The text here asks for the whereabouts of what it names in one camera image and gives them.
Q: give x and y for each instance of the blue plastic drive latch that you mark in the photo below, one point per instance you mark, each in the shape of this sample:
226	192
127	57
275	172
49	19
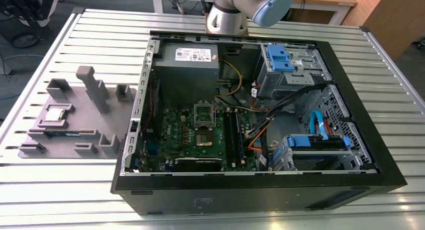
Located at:
279	58

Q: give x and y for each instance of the silver square CPU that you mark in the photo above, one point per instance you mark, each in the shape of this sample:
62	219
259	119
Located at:
54	115

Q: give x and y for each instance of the green motherboard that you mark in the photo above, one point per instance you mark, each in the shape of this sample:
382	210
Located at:
171	145

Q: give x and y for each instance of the hard disk in blue carrier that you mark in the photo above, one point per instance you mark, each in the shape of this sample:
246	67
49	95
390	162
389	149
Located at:
299	142

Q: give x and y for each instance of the black PC case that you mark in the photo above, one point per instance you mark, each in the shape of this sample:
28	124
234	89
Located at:
231	197

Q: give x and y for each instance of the low-profile graphics card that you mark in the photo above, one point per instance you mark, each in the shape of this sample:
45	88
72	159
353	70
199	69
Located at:
198	165

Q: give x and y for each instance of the black mesh waste bin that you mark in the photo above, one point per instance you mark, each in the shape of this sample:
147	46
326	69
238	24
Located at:
13	28

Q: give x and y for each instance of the grey power supply unit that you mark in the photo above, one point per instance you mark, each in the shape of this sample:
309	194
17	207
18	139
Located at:
185	80

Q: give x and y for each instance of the blue RAM stick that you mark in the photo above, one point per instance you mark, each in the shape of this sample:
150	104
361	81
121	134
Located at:
62	133

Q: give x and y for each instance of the grey parts rack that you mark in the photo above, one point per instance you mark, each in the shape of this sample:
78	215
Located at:
82	120

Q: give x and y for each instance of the blue VGA port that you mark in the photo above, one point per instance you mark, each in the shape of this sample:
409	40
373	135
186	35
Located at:
153	149

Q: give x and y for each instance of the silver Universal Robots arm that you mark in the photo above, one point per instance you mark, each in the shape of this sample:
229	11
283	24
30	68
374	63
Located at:
229	21

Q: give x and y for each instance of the grey drive cage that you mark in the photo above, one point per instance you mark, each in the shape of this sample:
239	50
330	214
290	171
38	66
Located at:
273	85

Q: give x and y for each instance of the red inspection sticker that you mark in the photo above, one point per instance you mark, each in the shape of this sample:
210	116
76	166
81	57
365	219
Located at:
214	57

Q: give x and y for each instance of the wooden cabinet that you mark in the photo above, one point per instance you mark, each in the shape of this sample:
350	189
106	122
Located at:
391	21

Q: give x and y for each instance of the wooden desk white frame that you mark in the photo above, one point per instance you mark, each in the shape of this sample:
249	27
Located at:
331	2

